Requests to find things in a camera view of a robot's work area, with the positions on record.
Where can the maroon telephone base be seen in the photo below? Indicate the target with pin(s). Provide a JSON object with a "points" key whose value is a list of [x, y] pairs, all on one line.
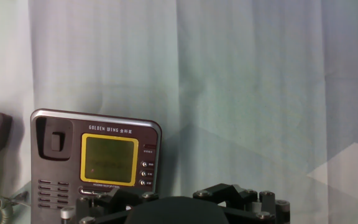
{"points": [[67, 174]]}

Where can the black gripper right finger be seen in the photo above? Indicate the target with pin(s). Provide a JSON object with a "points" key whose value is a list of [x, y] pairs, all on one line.
{"points": [[253, 205]]}

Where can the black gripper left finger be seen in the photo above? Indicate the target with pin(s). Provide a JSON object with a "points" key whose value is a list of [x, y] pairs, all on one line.
{"points": [[104, 202]]}

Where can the blue green patterned tablecloth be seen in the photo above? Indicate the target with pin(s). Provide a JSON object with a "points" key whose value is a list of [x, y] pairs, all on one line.
{"points": [[228, 77]]}

